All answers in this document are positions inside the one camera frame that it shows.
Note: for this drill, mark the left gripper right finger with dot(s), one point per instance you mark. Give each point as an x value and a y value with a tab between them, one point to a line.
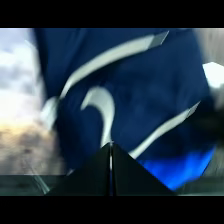
135	178

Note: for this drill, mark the navy blue garment white stripes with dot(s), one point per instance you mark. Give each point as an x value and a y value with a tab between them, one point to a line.
133	86

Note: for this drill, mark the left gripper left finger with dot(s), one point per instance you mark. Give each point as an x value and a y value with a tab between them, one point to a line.
88	176

